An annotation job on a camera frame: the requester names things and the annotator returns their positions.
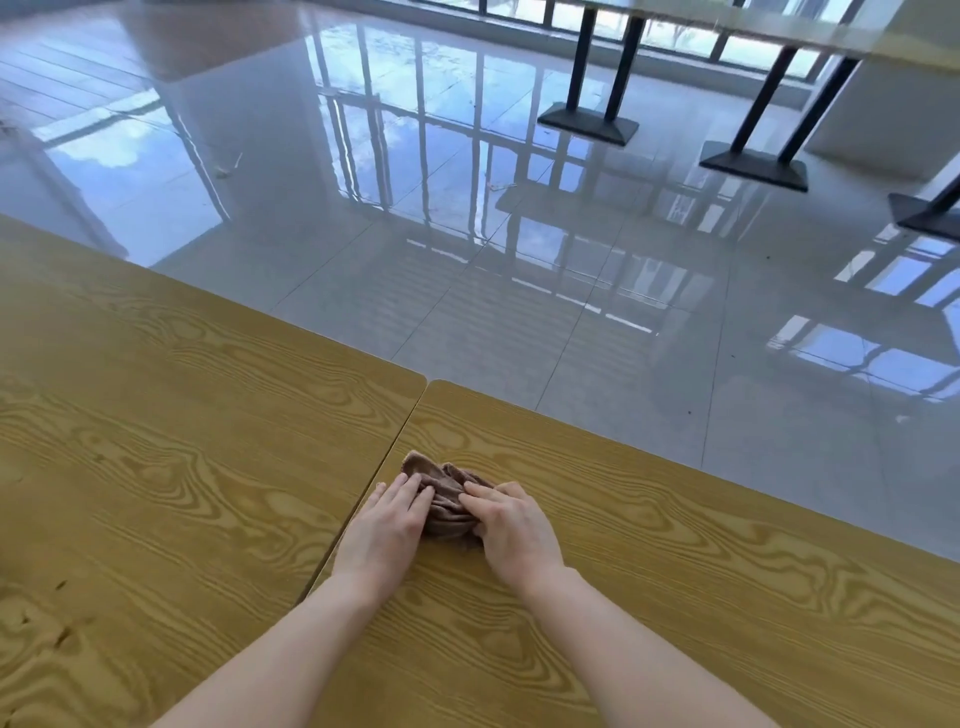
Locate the person's left hand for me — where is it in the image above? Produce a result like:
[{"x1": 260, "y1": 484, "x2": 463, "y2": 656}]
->
[{"x1": 330, "y1": 472, "x2": 437, "y2": 595}]

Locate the person's right hand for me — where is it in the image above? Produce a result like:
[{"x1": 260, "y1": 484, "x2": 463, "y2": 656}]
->
[{"x1": 457, "y1": 481, "x2": 566, "y2": 599}]

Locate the brown cleaning cloth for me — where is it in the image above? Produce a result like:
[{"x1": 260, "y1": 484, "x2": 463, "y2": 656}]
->
[{"x1": 399, "y1": 450, "x2": 498, "y2": 543}]

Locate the person's left forearm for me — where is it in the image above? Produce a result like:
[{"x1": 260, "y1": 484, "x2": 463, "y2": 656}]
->
[{"x1": 150, "y1": 571, "x2": 399, "y2": 728}]

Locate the person's right forearm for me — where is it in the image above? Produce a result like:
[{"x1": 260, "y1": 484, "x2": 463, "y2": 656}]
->
[{"x1": 522, "y1": 564, "x2": 783, "y2": 728}]

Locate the light wooden table top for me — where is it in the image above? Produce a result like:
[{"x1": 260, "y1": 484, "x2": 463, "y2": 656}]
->
[{"x1": 581, "y1": 0, "x2": 960, "y2": 67}]

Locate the black pedestal table leg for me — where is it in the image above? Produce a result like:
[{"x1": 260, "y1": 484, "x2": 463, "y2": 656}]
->
[
  {"x1": 888, "y1": 172, "x2": 960, "y2": 244},
  {"x1": 699, "y1": 46, "x2": 862, "y2": 194},
  {"x1": 537, "y1": 6, "x2": 648, "y2": 148}
]

